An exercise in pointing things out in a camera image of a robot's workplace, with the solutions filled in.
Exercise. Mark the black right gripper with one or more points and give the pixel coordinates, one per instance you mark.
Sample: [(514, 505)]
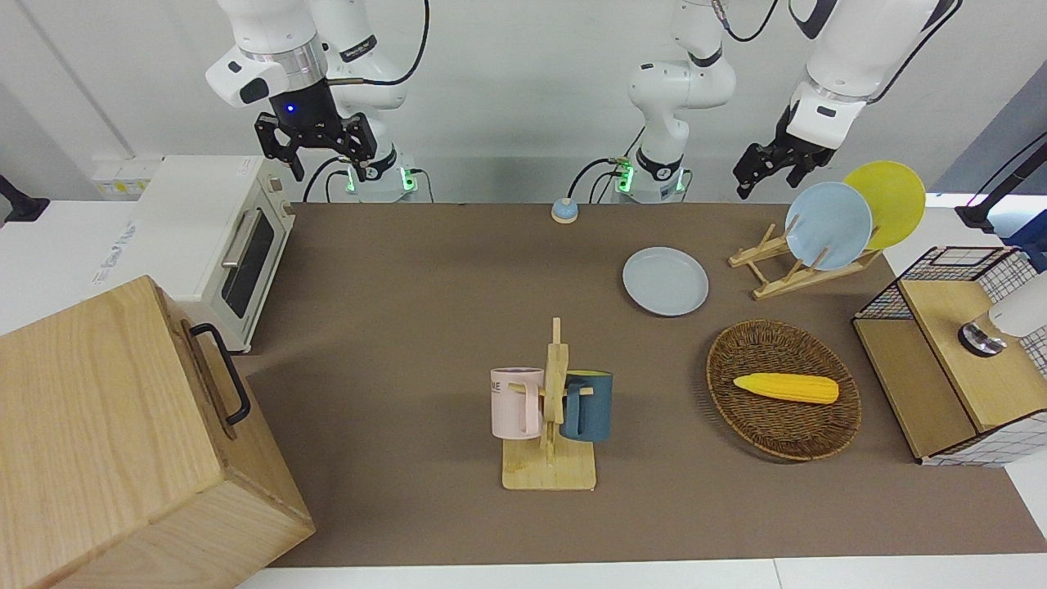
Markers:
[(311, 114)]

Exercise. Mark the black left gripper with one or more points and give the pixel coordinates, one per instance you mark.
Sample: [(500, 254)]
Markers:
[(800, 135)]

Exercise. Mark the gray plate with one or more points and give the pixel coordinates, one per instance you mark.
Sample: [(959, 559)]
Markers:
[(667, 281)]

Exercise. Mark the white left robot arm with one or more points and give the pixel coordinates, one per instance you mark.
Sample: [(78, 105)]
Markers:
[(679, 82)]

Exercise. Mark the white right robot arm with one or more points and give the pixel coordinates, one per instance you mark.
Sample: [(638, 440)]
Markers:
[(270, 33)]

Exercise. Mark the light blue plate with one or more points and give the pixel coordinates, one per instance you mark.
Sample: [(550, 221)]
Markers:
[(829, 225)]

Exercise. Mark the wooden plate rack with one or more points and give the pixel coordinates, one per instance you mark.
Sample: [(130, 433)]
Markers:
[(777, 282)]

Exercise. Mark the yellow plate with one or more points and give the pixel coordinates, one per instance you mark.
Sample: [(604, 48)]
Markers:
[(896, 196)]

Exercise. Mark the white toaster oven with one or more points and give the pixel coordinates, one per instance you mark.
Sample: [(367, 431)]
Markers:
[(204, 204)]

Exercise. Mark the small blue call bell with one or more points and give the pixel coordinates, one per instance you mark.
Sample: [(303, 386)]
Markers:
[(564, 212)]

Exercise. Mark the yellow corn cob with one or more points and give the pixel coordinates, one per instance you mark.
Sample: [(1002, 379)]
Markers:
[(785, 388)]

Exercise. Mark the brown wicker basket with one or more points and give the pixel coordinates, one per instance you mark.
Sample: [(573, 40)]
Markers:
[(777, 433)]

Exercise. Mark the dark blue mug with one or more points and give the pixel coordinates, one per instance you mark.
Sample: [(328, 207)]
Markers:
[(593, 405)]

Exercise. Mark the pink mug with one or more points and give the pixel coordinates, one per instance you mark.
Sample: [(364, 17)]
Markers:
[(511, 401)]

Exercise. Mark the wooden mug holder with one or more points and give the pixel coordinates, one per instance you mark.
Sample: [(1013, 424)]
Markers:
[(548, 468)]

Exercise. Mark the white wall socket strip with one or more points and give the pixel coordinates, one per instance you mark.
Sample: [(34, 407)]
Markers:
[(123, 178)]

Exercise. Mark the black camera stand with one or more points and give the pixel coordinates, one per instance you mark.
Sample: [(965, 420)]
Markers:
[(994, 200), (16, 203)]

